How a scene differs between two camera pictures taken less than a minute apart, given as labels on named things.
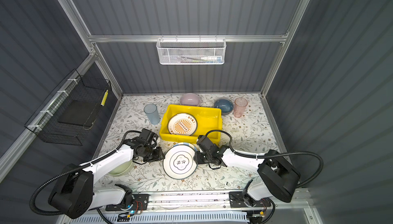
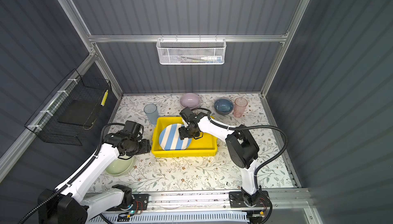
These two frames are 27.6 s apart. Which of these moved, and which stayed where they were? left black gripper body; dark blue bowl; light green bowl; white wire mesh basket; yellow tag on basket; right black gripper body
Moved: right black gripper body; left black gripper body
Stayed: dark blue bowl; light green bowl; white wire mesh basket; yellow tag on basket
